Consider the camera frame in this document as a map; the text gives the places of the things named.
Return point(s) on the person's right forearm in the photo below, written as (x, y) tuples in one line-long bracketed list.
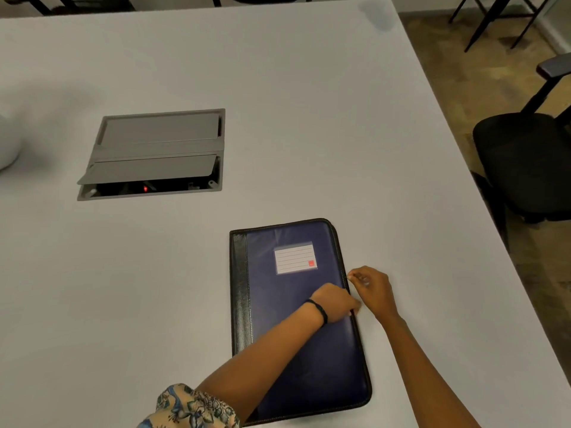
[(424, 374)]

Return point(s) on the black mesh-back office chair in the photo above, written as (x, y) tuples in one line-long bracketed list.
[(526, 160)]

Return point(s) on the person's left hand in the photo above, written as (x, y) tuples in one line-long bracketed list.
[(337, 303)]

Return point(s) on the black metal high stool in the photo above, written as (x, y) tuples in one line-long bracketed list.
[(490, 15)]

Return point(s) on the person's left forearm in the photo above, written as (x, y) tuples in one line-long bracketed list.
[(263, 356)]

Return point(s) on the black wristband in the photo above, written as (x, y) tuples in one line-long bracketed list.
[(319, 307)]

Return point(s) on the black ribbed-back office chair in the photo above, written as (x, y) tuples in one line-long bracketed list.
[(80, 3)]

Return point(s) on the person's right hand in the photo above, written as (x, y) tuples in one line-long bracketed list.
[(374, 294)]

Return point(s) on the floral patterned dress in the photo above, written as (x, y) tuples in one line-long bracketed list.
[(192, 410)]

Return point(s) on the white round plant pot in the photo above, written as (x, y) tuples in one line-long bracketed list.
[(9, 142)]

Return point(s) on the blue zippered folder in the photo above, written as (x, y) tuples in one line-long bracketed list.
[(276, 307)]

